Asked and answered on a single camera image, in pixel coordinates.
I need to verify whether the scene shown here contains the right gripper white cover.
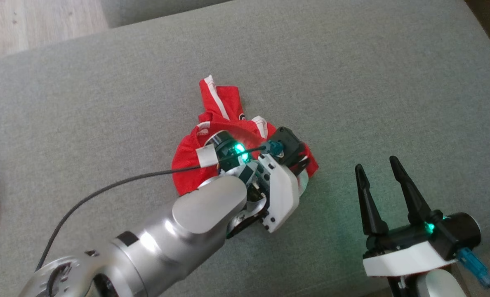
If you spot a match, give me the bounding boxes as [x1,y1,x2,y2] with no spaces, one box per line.
[355,156,461,278]

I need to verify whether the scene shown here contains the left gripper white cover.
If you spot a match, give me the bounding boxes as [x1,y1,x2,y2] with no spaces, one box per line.
[196,131,302,234]

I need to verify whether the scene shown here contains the red mesh jersey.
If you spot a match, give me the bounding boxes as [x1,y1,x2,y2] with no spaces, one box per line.
[172,75,319,196]

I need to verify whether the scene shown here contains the large grey sofa seat cushion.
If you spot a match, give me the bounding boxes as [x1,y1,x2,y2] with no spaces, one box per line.
[0,0,490,297]

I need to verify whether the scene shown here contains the small grey sofa cushion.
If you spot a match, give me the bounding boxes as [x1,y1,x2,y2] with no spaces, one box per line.
[101,0,233,28]

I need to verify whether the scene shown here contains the left arm black cable teal plug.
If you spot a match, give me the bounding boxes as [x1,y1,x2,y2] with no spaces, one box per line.
[35,140,285,273]

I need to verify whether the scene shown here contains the right arm black cable blue plug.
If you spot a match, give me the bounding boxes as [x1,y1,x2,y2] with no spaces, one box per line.
[457,247,490,297]

